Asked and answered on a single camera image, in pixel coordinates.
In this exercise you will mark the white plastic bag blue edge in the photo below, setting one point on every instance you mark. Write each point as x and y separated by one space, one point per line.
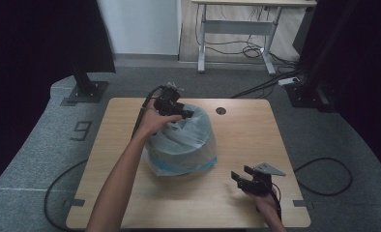
185 148

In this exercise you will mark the white desk frame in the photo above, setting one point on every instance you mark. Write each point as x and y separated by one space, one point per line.
240 27

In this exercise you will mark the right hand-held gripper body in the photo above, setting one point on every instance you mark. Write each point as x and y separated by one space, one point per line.
259 185

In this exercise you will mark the person's left hand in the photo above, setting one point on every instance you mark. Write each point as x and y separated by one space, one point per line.
151 124

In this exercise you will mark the black metal stand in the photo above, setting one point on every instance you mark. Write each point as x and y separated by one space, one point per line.
307 93

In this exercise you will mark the dark tape strip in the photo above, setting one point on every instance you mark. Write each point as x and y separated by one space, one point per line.
74 202
301 203
67 103

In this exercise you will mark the person's right hand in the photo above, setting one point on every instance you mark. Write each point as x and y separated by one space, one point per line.
266 206

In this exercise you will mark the black stand column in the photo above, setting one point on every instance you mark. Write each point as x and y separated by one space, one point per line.
82 79

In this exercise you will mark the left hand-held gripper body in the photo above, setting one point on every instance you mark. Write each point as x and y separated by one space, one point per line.
167 101

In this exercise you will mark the black curtain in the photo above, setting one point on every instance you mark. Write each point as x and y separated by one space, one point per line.
366 64
34 64

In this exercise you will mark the black stand base plate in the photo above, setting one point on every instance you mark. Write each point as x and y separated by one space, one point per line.
92 93

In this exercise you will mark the white power strip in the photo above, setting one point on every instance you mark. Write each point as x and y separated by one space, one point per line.
288 81

